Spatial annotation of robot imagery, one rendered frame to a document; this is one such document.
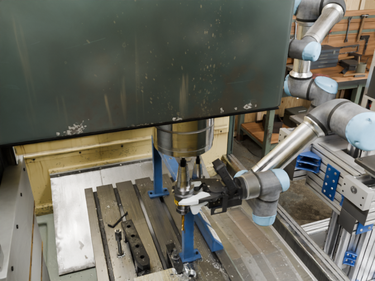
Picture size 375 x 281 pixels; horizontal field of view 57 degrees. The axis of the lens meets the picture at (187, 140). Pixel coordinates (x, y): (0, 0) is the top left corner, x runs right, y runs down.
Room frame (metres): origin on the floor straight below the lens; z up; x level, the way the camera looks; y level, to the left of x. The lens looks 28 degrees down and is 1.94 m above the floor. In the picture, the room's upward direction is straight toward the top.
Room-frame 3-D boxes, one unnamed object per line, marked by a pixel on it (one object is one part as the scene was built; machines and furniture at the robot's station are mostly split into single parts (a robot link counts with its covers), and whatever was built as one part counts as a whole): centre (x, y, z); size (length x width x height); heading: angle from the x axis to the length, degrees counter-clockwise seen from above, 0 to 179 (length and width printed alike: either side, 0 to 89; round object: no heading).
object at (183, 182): (0.81, 0.01, 1.40); 0.04 x 0.04 x 0.07
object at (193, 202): (0.79, -0.02, 1.31); 0.09 x 0.03 x 0.06; 123
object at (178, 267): (0.90, 0.04, 0.97); 0.13 x 0.03 x 0.15; 19
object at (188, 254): (0.99, 0.00, 1.05); 0.10 x 0.05 x 0.30; 109
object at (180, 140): (0.81, 0.01, 1.56); 0.16 x 0.16 x 0.12
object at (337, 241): (1.52, -0.87, 0.79); 0.13 x 0.09 x 0.86; 20
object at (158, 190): (1.41, 0.14, 1.05); 0.10 x 0.05 x 0.30; 109
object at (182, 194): (0.81, 0.01, 1.35); 0.06 x 0.06 x 0.03
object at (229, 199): (0.86, -0.11, 1.31); 0.12 x 0.08 x 0.09; 109
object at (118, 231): (1.01, 0.26, 0.96); 0.03 x 0.03 x 0.13
